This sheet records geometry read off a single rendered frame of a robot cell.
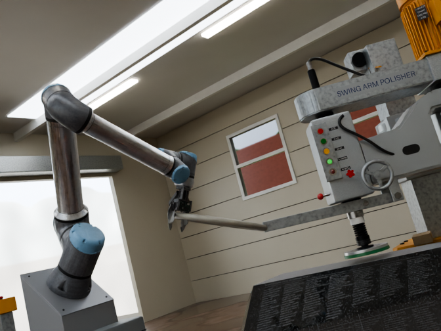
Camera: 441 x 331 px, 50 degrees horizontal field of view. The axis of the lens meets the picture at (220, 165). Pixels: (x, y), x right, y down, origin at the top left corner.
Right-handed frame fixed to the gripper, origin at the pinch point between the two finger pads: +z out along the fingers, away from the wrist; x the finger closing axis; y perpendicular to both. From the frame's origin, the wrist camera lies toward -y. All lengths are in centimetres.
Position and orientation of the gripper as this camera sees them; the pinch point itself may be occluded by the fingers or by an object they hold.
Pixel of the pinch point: (175, 228)
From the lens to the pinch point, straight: 231.9
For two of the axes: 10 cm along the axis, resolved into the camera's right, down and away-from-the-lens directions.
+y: 4.3, -0.7, -9.0
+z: -1.4, 9.8, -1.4
